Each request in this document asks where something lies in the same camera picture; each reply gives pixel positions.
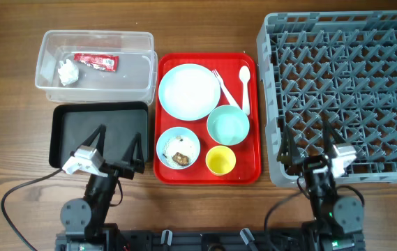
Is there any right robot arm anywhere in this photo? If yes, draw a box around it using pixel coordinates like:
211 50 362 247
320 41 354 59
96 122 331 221
277 121 365 242

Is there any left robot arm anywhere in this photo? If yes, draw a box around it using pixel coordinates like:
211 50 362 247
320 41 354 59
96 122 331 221
61 124 145 239

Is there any red serving tray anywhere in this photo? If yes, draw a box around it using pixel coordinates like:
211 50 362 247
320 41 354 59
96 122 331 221
153 52 262 185

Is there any yellow plastic cup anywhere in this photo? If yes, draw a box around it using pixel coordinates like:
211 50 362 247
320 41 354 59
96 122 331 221
205 145 237 176

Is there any light blue plate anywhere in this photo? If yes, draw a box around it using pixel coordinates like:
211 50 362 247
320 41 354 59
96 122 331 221
158 63 221 121

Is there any clear plastic waste bin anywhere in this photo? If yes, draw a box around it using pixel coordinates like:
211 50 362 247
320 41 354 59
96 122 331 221
35 30 158 105

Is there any grey dishwasher rack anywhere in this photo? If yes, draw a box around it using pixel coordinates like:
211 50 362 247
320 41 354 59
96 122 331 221
256 10 397 187

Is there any food scraps and rice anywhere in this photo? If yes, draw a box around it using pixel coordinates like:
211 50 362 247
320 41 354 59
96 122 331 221
163 135 197 169

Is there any black waste tray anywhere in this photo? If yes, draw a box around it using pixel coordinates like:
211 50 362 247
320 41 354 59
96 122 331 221
49 102 153 169

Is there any crumpled white tissue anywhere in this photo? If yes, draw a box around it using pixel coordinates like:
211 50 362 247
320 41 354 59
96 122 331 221
57 59 79 86

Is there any mint green bowl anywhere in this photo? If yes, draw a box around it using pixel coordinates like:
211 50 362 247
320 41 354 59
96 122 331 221
207 105 250 146

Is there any light blue bowl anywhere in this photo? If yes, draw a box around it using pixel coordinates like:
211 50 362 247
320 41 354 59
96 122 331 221
156 127 201 170

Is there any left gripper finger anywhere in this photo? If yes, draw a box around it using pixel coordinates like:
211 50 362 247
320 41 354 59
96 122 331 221
121 132 144 164
81 124 106 155

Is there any red snack wrapper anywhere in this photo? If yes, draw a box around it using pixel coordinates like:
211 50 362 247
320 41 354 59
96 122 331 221
74 53 119 72

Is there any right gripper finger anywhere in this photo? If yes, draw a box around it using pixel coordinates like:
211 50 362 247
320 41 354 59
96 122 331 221
322 121 345 157
277 125 300 165

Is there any white plastic spoon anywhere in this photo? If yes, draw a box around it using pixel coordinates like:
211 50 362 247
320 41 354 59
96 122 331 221
239 66 250 116

